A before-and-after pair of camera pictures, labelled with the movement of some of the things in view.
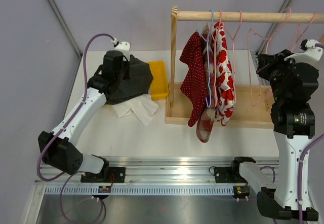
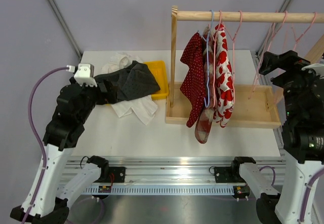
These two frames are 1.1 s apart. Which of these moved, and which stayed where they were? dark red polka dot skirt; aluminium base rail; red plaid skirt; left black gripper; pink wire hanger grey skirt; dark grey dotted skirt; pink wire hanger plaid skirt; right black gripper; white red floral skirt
Moved: left black gripper; dark grey dotted skirt; pink wire hanger grey skirt
Stayed: red plaid skirt; right black gripper; aluminium base rail; dark red polka dot skirt; white red floral skirt; pink wire hanger plaid skirt
